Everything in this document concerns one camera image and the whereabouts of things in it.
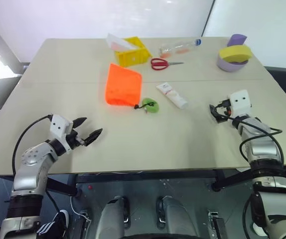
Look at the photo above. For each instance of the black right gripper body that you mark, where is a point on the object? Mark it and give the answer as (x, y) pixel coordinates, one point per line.
(224, 110)

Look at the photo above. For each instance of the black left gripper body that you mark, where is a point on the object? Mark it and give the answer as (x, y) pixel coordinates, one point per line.
(73, 140)

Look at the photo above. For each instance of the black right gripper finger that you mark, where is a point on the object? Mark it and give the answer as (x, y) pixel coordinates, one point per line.
(214, 110)
(221, 120)

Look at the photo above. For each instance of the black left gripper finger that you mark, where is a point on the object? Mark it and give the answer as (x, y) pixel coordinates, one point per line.
(79, 122)
(92, 136)

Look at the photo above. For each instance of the white cream tube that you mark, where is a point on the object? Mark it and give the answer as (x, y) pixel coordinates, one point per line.
(173, 95)

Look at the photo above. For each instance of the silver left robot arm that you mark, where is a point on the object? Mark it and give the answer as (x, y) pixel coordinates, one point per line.
(31, 159)

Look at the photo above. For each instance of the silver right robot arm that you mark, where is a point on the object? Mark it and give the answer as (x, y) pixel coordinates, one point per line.
(262, 149)

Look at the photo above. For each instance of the lilac bowl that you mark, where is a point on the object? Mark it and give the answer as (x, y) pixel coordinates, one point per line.
(229, 66)

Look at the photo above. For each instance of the yellow sponge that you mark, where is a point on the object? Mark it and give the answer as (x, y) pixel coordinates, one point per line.
(235, 53)

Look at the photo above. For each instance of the dark chair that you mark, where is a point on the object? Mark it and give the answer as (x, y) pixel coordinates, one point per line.
(285, 82)

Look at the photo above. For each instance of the purple sponge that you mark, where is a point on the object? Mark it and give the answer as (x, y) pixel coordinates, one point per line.
(236, 39)

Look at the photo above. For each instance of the clear bottle with blue cap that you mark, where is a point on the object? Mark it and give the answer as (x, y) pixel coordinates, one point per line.
(178, 47)

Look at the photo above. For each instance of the yellow plastic bin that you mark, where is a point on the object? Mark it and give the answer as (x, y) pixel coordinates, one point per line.
(130, 58)

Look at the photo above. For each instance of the grey left robot leg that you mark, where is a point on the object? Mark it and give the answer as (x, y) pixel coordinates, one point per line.
(110, 216)

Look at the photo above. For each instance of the grey robot leg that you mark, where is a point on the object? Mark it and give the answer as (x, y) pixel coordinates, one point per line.
(175, 216)
(110, 216)

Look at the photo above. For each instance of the black shoe with white stripes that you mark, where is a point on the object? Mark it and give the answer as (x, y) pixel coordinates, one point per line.
(55, 226)

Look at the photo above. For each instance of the white paper sheet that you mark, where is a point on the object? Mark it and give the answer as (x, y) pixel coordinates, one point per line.
(115, 41)

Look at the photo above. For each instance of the grey right robot leg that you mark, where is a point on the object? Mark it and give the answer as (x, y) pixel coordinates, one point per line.
(175, 216)

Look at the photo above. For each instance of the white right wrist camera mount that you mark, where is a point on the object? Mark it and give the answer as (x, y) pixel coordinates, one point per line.
(240, 102)

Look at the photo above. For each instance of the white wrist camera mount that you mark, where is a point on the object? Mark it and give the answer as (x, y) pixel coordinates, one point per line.
(58, 127)
(240, 102)

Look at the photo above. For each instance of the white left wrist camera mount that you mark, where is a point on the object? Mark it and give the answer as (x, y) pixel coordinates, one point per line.
(58, 127)

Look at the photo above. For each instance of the black table frame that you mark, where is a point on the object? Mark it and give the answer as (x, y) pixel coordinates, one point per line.
(63, 189)

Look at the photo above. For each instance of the metal floor bracket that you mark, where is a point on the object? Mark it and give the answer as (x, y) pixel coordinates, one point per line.
(83, 216)
(215, 224)

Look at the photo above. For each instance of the black upright window post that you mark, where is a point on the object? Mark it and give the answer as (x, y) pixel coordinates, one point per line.
(207, 17)

